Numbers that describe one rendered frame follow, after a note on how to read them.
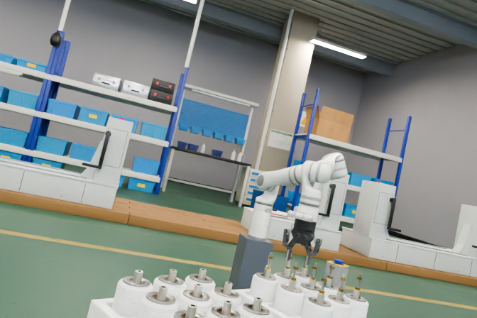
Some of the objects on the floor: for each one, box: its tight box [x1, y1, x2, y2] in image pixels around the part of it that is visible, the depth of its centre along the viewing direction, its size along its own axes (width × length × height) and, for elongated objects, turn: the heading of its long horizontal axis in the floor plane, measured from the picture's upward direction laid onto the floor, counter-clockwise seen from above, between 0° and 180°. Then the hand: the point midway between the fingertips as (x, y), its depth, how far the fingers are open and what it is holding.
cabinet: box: [235, 167, 265, 208], centre depth 729 cm, size 57×47×69 cm
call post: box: [324, 262, 349, 292], centre depth 171 cm, size 7×7×31 cm
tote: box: [250, 190, 290, 212], centre depth 624 cm, size 50×41×37 cm
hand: (297, 259), depth 139 cm, fingers open, 6 cm apart
